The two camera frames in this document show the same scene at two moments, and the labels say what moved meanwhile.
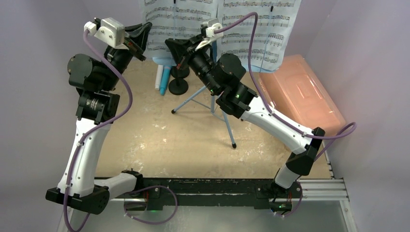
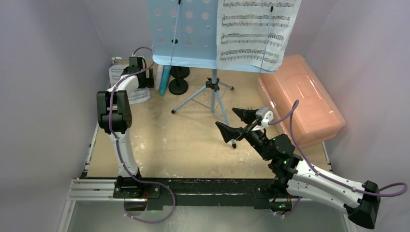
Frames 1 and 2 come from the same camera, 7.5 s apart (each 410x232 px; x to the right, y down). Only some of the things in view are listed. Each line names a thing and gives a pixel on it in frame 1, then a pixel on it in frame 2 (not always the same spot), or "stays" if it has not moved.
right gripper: x=188 y=53 to x=249 y=128
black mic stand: x=182 y=72 stays
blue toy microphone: x=165 y=79 stays
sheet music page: x=175 y=19 to x=140 y=94
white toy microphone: x=159 y=76 stays
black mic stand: x=178 y=86 stays
